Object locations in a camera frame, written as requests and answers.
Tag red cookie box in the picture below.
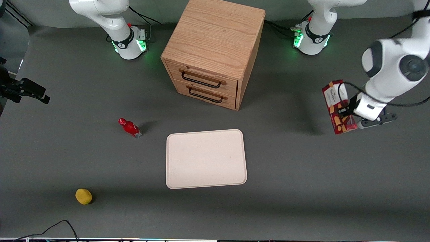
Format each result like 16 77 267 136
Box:
322 80 358 135

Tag beige rectangular tray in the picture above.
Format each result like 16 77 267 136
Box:
166 129 248 189

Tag small red bottle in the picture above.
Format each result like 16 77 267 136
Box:
118 118 143 138

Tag yellow round sponge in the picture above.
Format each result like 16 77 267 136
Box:
75 189 93 205

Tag narrow wooden drawer front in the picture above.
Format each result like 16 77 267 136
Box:
173 79 237 110

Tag wide wooden drawer front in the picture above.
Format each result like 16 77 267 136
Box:
166 60 239 98

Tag wooden drawer cabinet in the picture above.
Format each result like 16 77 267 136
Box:
161 0 266 111

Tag black frame strut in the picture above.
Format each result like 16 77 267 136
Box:
5 0 35 27

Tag black left arm base cables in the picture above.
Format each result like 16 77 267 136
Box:
264 10 314 38

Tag black arm base cables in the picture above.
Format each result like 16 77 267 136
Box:
128 5 162 43
264 10 314 38

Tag black right arm base cables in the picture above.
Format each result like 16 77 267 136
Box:
128 5 162 43

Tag short black drawer handle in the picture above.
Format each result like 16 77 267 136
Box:
188 86 224 103

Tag black cable at table edge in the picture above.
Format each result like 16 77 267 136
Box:
13 220 80 242

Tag long black drawer handle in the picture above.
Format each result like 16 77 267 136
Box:
181 70 222 89

